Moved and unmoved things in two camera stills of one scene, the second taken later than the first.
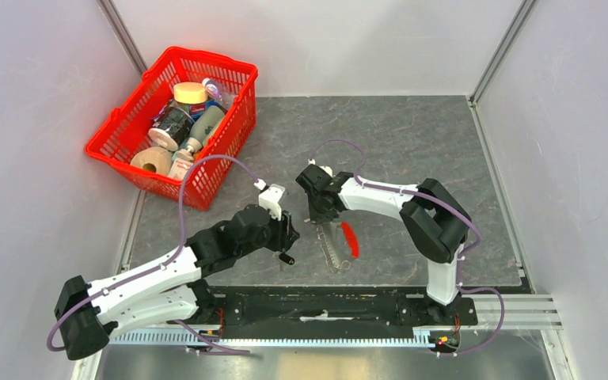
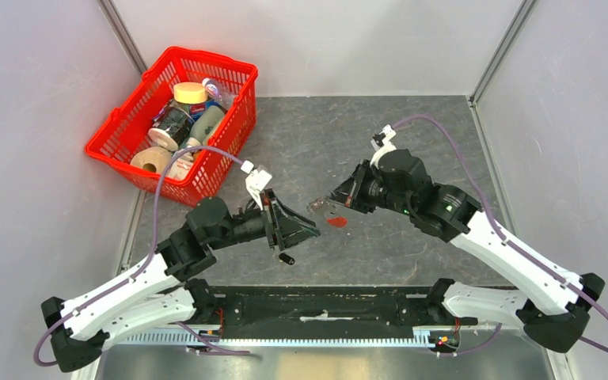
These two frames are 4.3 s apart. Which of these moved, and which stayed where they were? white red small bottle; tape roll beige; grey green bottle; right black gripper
Moved: right black gripper
Stayed: tape roll beige; grey green bottle; white red small bottle
